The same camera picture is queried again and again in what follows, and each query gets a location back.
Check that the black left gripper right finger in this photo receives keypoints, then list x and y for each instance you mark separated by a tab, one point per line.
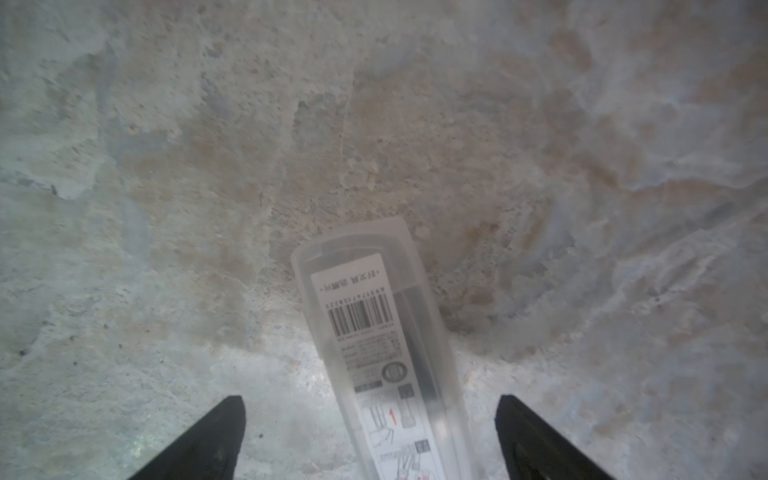
533	449

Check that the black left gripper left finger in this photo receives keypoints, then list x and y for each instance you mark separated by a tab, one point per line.
209	449

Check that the clear compass case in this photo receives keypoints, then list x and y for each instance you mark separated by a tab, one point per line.
378	330

